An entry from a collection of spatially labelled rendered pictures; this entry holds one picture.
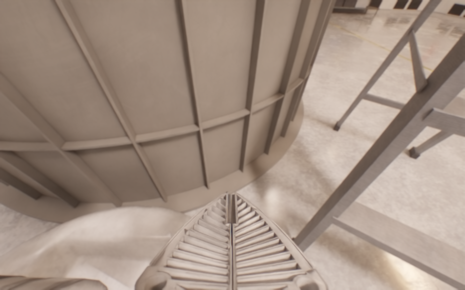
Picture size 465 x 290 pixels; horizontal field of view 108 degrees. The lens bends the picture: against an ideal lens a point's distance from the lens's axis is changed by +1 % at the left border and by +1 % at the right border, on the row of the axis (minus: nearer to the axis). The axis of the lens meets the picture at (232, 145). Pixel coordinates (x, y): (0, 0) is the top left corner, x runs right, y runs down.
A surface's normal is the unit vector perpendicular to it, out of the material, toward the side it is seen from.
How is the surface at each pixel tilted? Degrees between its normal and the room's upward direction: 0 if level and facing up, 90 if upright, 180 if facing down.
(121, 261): 0
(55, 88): 90
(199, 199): 0
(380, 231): 0
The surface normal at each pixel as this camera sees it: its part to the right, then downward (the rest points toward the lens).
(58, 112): 0.15, 0.71
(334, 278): 0.03, -0.69
